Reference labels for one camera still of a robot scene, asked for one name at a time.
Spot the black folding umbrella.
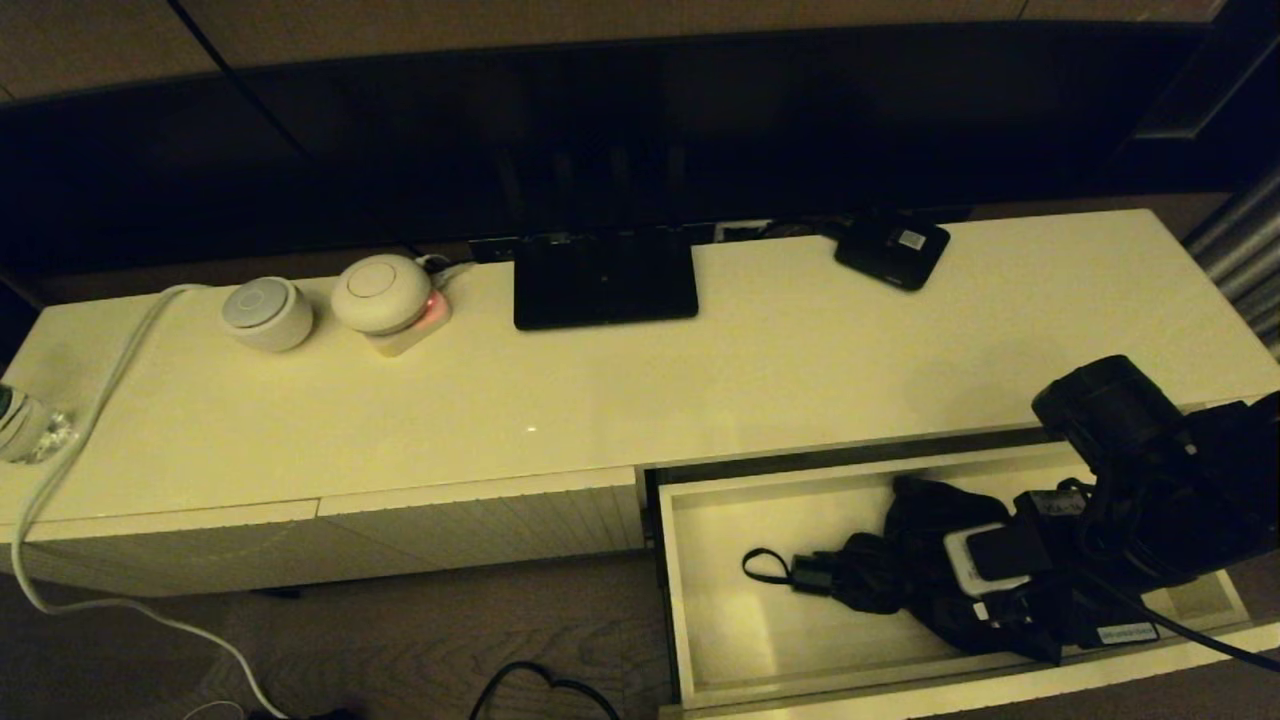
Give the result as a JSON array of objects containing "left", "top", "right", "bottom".
[{"left": 741, "top": 474, "right": 1063, "bottom": 666}]

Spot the white ribbed pull-out drawer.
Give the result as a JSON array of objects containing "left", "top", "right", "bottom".
[{"left": 644, "top": 434, "right": 1280, "bottom": 720}]

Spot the white TV cabinet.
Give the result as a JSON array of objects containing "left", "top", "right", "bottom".
[{"left": 0, "top": 208, "right": 1280, "bottom": 599}]

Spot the black set-top box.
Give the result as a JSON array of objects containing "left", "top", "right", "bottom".
[{"left": 834, "top": 212, "right": 953, "bottom": 293}]

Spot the dark cabinet with grey bar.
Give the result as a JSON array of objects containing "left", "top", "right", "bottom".
[{"left": 1105, "top": 0, "right": 1280, "bottom": 197}]

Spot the black flat television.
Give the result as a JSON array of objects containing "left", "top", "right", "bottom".
[{"left": 0, "top": 20, "right": 1236, "bottom": 276}]

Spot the white power strip red light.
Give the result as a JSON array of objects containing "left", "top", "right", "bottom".
[{"left": 364, "top": 257, "right": 477, "bottom": 359}]

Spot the white dome-shaped device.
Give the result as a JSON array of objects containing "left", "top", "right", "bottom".
[{"left": 330, "top": 253, "right": 434, "bottom": 336}]

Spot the white speaker with grey top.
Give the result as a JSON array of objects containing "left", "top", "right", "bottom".
[{"left": 220, "top": 276, "right": 316, "bottom": 353}]

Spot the white curved cabinet front panel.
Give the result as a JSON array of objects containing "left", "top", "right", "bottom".
[{"left": 0, "top": 499, "right": 324, "bottom": 599}]

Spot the clear plastic water bottle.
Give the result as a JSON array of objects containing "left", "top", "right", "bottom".
[{"left": 0, "top": 384, "right": 77, "bottom": 465}]

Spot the white wrist camera black mount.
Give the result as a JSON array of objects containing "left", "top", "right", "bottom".
[{"left": 943, "top": 520, "right": 1053, "bottom": 599}]

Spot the thin black floor cable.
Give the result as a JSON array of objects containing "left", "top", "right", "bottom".
[{"left": 467, "top": 660, "right": 622, "bottom": 720}]

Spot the black TV base plate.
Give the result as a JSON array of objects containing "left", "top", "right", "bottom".
[{"left": 513, "top": 231, "right": 700, "bottom": 332}]

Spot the thick white power cable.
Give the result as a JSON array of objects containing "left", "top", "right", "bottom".
[{"left": 9, "top": 283, "right": 292, "bottom": 720}]

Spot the thin black wall cable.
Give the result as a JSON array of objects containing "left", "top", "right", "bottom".
[{"left": 167, "top": 0, "right": 242, "bottom": 74}]

